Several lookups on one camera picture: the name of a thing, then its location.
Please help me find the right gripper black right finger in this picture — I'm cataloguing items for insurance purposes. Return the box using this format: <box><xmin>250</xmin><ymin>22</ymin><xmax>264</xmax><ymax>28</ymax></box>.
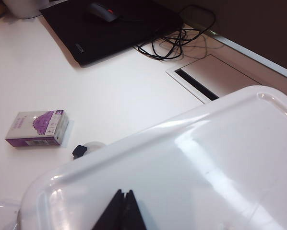
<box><xmin>121</xmin><ymin>189</ymin><xmax>148</xmax><ymax>230</ymax></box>

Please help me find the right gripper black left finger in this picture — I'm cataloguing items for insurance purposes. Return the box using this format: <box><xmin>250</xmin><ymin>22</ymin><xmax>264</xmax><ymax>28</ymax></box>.
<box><xmin>92</xmin><ymin>189</ymin><xmax>125</xmax><ymax>230</ymax></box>

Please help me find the white plastic drawer cabinet frame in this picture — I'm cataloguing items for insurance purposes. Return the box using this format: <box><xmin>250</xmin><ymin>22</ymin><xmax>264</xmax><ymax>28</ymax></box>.
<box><xmin>17</xmin><ymin>85</ymin><xmax>287</xmax><ymax>230</ymax></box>

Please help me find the small black and clear clip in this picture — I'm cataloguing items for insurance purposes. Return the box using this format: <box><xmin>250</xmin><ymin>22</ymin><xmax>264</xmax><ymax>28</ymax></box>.
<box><xmin>71</xmin><ymin>141</ymin><xmax>108</xmax><ymax>161</ymax></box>

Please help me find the purple and white box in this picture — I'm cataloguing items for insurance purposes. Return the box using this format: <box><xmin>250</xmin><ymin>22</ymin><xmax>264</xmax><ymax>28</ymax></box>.
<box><xmin>5</xmin><ymin>109</ymin><xmax>70</xmax><ymax>147</ymax></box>

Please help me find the black mouse pad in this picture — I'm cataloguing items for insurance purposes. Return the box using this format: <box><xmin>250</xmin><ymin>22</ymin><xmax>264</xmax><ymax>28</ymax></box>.
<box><xmin>39</xmin><ymin>0</ymin><xmax>184</xmax><ymax>68</ymax></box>

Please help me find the grey computer mouse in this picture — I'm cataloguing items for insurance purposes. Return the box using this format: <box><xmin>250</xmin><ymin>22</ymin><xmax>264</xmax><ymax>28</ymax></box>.
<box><xmin>87</xmin><ymin>1</ymin><xmax>122</xmax><ymax>24</ymax></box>

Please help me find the white cup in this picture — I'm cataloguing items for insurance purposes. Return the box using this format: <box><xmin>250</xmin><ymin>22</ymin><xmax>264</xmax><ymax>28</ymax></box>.
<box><xmin>1</xmin><ymin>0</ymin><xmax>50</xmax><ymax>20</ymax></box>

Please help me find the brown desk partition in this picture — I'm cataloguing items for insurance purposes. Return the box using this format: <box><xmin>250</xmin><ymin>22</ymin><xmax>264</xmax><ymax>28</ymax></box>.
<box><xmin>155</xmin><ymin>0</ymin><xmax>287</xmax><ymax>75</ymax></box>

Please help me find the white desk cable hatch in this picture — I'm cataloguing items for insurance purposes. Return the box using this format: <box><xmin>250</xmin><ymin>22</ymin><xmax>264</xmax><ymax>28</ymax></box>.
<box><xmin>166</xmin><ymin>54</ymin><xmax>264</xmax><ymax>104</ymax></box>

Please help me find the black desk cable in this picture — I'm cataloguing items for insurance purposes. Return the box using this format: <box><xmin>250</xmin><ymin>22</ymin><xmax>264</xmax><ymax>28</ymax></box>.
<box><xmin>137</xmin><ymin>4</ymin><xmax>216</xmax><ymax>61</ymax></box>

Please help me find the grey desk rail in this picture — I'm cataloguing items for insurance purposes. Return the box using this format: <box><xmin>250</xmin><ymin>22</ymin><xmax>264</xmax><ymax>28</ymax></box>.
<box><xmin>212</xmin><ymin>31</ymin><xmax>287</xmax><ymax>83</ymax></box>

